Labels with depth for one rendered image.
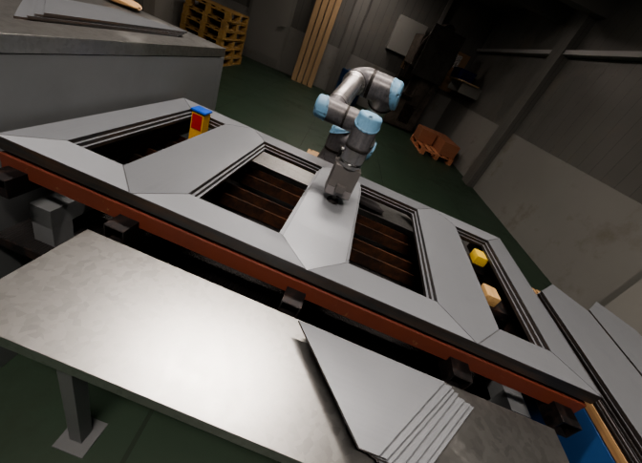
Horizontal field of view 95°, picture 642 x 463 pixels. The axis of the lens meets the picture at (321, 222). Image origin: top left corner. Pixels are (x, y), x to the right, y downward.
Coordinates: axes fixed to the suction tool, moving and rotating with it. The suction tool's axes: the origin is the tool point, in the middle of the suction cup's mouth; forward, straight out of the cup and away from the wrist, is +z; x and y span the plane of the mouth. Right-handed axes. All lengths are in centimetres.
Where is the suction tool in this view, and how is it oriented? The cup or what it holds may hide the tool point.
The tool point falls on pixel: (331, 203)
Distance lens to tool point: 101.3
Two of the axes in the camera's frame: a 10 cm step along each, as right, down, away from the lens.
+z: -3.6, 7.8, 5.1
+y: 9.3, 3.3, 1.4
